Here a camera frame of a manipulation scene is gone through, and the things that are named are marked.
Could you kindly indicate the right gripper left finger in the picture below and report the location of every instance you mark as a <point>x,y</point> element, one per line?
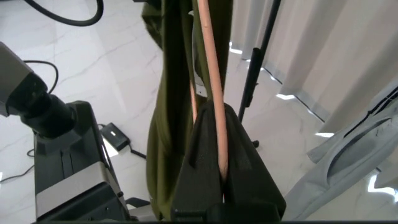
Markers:
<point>196,186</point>

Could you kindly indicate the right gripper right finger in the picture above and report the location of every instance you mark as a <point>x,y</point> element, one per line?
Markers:
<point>252,183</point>

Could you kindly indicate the green garment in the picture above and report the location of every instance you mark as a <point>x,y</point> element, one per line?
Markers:
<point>168,124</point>

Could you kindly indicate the pale grey shorts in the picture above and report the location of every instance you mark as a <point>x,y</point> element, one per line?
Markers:
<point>342,161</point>

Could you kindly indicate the pink clothes hanger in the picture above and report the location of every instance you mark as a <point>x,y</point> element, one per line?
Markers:
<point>214,77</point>

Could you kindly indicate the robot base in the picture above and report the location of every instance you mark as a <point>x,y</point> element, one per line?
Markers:
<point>71,186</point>

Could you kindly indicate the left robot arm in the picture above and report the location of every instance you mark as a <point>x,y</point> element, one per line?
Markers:
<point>31,99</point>

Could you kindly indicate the black clothes rack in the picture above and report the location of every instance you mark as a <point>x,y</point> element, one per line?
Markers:
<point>253,74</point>

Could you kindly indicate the black power adapter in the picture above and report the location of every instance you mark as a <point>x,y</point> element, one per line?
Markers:
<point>114,136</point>

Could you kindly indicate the white curtain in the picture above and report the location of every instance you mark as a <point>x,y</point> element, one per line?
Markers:
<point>326,46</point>

